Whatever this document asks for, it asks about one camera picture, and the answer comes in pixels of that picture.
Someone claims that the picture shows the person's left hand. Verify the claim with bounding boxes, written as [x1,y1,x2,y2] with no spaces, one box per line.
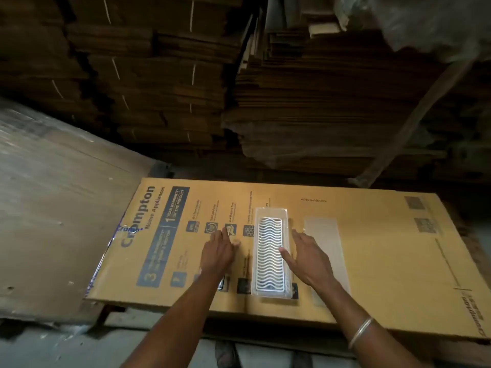
[199,227,241,281]

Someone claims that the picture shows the person's right hand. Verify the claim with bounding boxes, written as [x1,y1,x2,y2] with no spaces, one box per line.
[278,228,339,296]

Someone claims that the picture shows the clear plastic wavy-pattern pouch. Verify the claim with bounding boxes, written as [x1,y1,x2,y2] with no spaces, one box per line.
[251,207,294,299]

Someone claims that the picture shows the person's right forearm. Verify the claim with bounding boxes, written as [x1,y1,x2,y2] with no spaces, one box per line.
[315,280,426,368]

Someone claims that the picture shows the person's left forearm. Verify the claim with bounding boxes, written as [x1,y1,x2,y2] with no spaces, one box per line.
[121,273,228,368]

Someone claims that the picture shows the flat printed yellow cardboard box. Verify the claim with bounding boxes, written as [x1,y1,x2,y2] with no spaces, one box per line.
[85,178,491,340]

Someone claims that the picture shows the silver metal bangle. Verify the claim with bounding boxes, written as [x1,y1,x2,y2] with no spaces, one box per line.
[348,317,374,350]

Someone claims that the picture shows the person's left shoe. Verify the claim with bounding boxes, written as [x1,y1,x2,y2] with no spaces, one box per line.
[214,340,242,368]

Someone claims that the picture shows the stack of loose cardboard sheets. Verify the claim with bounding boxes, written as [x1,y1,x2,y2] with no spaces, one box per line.
[222,0,491,186]

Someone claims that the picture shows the large plywood board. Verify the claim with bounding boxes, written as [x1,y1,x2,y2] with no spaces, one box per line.
[0,97,170,327]

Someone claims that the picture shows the long wooden plank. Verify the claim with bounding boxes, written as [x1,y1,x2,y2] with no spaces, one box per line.
[348,57,478,189]

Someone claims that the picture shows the clear plastic wrap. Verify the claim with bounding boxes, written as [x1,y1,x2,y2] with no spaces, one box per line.
[333,0,491,63]

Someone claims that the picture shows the stack of strapped cardboard sheets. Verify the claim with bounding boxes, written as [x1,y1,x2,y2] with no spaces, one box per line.
[0,0,250,159]

